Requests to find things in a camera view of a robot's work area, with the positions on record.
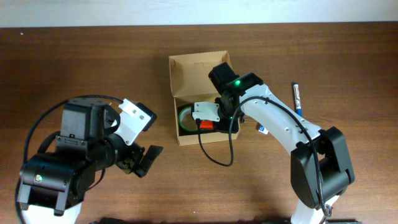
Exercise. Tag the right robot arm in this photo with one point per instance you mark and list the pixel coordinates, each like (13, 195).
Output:
(320, 165)

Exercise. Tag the green tape roll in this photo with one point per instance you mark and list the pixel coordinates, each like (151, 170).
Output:
(186, 121)

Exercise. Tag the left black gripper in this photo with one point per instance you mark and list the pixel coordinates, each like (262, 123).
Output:
(134, 160)

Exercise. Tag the small blue white box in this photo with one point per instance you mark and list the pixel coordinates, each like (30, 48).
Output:
(261, 129)

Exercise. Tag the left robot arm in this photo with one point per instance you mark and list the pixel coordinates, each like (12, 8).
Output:
(93, 137)

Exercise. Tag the blue white marker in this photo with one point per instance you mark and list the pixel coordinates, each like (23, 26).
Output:
(297, 99)

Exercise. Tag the brown cardboard box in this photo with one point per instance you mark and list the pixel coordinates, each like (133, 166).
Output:
(189, 83)

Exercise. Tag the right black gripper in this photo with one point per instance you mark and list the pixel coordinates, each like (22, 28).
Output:
(224, 125)

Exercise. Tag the red utility knife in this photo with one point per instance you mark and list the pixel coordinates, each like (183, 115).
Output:
(207, 125)

